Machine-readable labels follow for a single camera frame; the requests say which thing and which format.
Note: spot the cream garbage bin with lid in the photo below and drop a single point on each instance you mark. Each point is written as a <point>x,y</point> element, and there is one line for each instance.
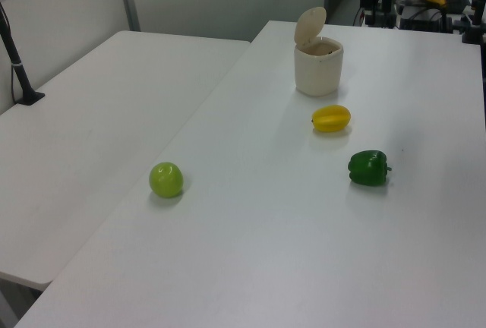
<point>317,73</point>

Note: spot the light green apple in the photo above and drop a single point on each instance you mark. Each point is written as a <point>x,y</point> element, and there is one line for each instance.
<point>166,180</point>

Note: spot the yellow starfruit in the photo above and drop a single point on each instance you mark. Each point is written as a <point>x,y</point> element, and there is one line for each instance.
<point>330,119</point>

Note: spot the dark green bell pepper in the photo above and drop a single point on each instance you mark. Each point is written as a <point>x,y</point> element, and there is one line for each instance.
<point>366,170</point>

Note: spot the black equipment box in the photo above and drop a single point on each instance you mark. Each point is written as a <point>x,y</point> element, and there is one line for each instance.
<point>421,18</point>

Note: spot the black pole with base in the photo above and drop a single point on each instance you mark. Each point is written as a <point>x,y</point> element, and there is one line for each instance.
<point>19,73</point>

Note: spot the black tripod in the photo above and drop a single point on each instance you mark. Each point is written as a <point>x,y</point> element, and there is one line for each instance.
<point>474,32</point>

